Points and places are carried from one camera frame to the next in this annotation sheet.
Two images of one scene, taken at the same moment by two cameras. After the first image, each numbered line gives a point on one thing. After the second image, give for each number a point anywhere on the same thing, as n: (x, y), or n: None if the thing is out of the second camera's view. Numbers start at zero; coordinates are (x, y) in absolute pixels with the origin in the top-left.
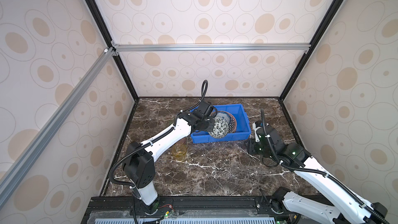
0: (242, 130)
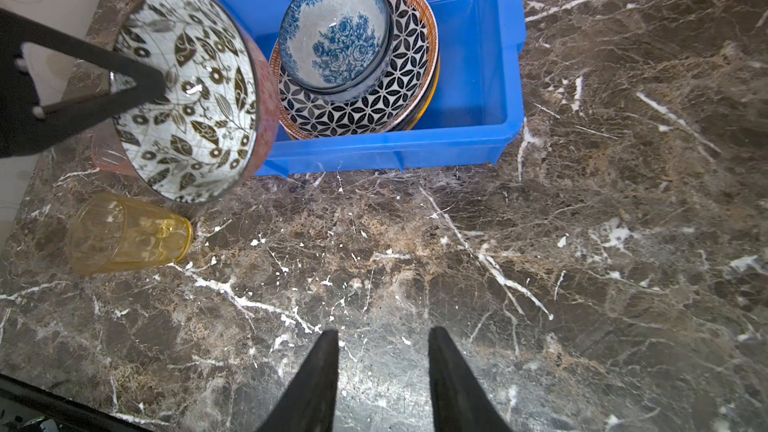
0: (477, 112)
